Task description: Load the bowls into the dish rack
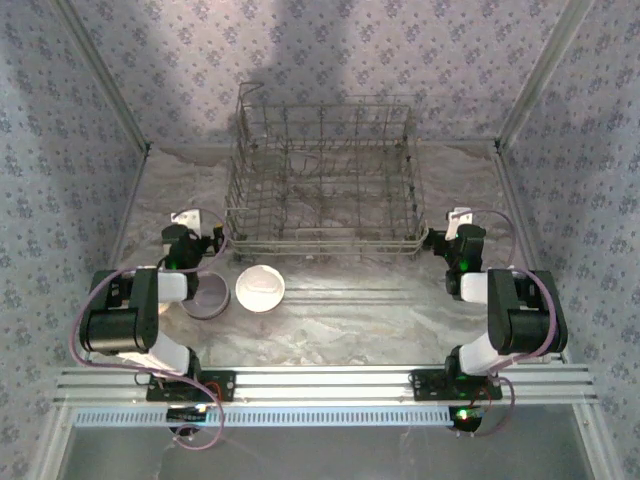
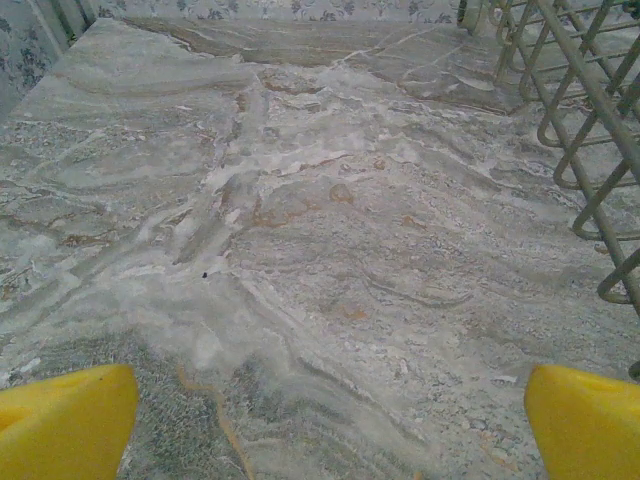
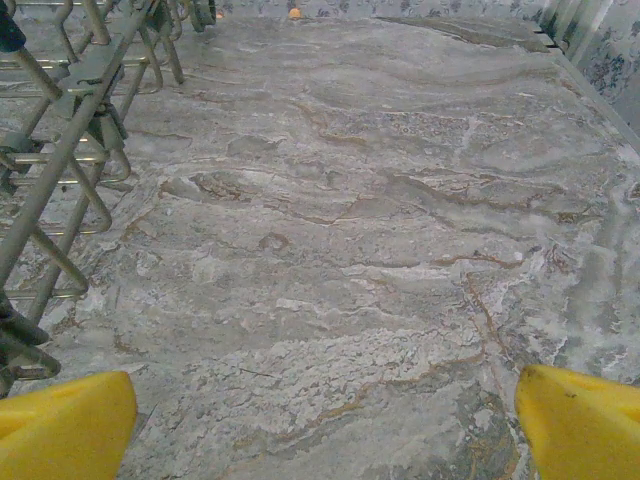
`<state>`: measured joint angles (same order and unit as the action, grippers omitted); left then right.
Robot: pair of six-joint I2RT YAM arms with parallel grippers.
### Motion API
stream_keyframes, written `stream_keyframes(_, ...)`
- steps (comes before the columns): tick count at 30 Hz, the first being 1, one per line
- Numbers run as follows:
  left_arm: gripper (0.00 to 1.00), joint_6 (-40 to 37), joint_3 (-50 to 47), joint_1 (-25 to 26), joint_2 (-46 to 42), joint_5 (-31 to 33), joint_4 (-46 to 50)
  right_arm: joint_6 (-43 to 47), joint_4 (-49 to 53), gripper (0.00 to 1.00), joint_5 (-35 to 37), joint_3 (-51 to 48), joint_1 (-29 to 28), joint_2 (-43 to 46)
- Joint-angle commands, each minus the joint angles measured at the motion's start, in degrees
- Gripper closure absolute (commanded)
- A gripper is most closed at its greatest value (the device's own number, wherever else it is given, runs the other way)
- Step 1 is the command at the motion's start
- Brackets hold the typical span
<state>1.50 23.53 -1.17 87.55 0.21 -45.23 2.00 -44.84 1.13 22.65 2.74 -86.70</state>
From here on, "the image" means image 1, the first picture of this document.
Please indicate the aluminium frame leg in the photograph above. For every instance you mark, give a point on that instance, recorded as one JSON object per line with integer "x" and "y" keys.
{"x": 52, "y": 445}
{"x": 595, "y": 445}

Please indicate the lavender bowl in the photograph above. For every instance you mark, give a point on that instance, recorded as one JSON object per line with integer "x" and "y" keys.
{"x": 212, "y": 300}

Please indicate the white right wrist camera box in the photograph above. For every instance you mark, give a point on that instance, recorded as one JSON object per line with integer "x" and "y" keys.
{"x": 460, "y": 216}

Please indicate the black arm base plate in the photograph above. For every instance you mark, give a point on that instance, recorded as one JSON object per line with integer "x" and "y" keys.
{"x": 225, "y": 387}
{"x": 425, "y": 385}

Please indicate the aluminium corner post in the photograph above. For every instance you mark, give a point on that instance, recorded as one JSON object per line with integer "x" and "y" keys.
{"x": 540, "y": 75}
{"x": 110, "y": 85}

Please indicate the control board with LED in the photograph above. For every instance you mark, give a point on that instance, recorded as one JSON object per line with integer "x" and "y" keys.
{"x": 187, "y": 414}
{"x": 465, "y": 417}

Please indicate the aluminium table side rail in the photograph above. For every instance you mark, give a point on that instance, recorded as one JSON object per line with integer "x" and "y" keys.
{"x": 129, "y": 210}
{"x": 515, "y": 200}

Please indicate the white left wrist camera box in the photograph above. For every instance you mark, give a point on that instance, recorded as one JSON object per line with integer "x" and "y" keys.
{"x": 187, "y": 220}

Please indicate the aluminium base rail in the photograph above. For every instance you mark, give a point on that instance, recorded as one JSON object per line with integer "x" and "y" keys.
{"x": 325, "y": 382}

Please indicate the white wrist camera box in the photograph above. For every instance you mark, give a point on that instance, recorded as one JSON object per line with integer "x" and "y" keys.
{"x": 460, "y": 216}
{"x": 187, "y": 220}

